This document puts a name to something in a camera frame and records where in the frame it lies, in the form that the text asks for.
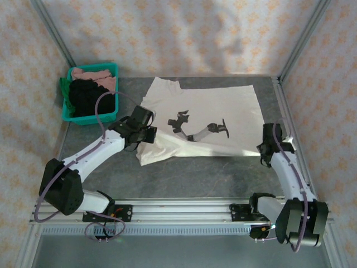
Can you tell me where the aluminium frame post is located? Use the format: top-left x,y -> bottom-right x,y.
30,0 -> 78,69
13,224 -> 42,268
278,0 -> 334,83
319,223 -> 349,268

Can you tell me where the teal plastic basket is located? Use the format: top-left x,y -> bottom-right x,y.
61,63 -> 120,127

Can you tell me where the black garment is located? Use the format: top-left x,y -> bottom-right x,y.
69,79 -> 117,117

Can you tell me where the green garment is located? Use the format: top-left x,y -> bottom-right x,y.
59,78 -> 76,118

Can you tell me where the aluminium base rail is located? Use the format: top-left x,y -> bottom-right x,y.
29,198 -> 335,226

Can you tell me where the pink garment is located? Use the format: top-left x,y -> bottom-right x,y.
71,68 -> 117,94

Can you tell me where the grey slotted cable duct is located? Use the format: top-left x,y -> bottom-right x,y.
37,225 -> 252,236

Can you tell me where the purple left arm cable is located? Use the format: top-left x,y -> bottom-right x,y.
32,91 -> 140,243

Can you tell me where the white printed t-shirt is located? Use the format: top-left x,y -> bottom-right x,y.
136,76 -> 266,168

